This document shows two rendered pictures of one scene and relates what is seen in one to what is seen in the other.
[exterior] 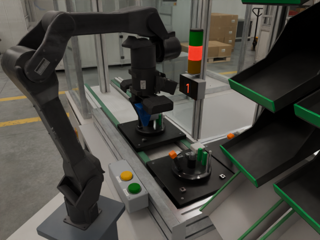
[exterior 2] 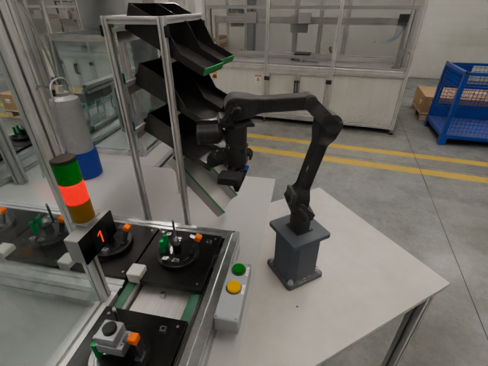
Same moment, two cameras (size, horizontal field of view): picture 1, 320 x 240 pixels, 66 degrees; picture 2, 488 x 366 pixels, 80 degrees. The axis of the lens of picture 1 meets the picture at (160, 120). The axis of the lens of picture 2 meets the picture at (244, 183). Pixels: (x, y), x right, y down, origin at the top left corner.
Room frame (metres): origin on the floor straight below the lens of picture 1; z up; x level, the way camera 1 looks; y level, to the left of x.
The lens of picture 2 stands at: (1.11, 0.50, 1.69)
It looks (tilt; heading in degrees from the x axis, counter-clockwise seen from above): 32 degrees down; 219
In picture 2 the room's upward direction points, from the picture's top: straight up
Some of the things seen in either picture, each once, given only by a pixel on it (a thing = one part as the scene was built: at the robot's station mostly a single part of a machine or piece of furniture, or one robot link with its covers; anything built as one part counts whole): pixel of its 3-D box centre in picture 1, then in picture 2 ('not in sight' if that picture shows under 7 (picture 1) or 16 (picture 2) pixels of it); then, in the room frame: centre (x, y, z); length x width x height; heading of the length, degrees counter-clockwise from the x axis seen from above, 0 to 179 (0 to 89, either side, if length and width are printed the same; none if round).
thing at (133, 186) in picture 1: (134, 188); (238, 269); (0.61, 0.08, 0.96); 0.04 x 0.04 x 0.02
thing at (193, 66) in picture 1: (194, 65); (80, 208); (0.92, -0.13, 1.28); 0.05 x 0.05 x 0.05
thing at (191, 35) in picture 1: (195, 38); (67, 171); (0.92, -0.13, 1.38); 0.05 x 0.05 x 0.05
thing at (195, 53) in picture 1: (195, 52); (74, 190); (0.92, -0.13, 1.33); 0.05 x 0.05 x 0.05
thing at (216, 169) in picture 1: (192, 160); (176, 245); (0.70, -0.11, 1.01); 0.24 x 0.24 x 0.13; 28
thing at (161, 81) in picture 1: (161, 81); (219, 155); (0.59, 0.00, 1.33); 0.07 x 0.07 x 0.06; 26
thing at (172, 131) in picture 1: (150, 131); (123, 359); (1.00, 0.04, 0.96); 0.24 x 0.24 x 0.02; 28
